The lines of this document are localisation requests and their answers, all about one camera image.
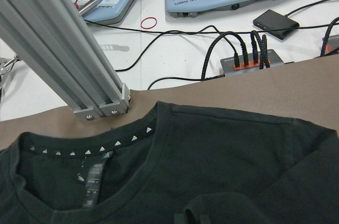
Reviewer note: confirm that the black printed t-shirt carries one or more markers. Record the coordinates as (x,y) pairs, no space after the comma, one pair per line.
(177,164)

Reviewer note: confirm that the grey orange usb hub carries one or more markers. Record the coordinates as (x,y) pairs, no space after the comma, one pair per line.
(229,68)

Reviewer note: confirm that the red rubber band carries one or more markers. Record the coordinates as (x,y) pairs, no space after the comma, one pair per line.
(148,23)

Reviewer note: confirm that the black adapter box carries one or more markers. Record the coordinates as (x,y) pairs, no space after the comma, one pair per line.
(275,24)

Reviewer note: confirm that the aluminium frame post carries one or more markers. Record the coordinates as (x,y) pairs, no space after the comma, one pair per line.
(54,41)

